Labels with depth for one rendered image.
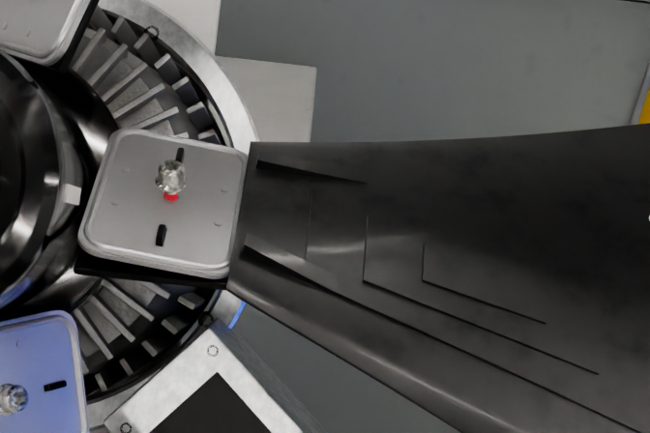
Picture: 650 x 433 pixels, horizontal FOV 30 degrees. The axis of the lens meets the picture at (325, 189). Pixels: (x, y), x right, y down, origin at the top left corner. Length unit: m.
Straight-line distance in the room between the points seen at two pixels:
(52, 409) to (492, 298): 0.20
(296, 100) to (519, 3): 0.25
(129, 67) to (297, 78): 0.61
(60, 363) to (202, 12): 0.28
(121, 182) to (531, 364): 0.19
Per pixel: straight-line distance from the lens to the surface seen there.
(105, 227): 0.51
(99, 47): 0.64
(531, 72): 1.32
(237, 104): 0.71
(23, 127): 0.47
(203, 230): 0.51
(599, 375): 0.52
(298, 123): 1.17
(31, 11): 0.54
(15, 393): 0.54
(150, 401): 0.62
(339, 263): 0.50
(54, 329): 0.56
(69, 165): 0.48
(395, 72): 1.31
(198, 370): 0.62
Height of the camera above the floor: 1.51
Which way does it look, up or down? 37 degrees down
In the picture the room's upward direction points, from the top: 8 degrees clockwise
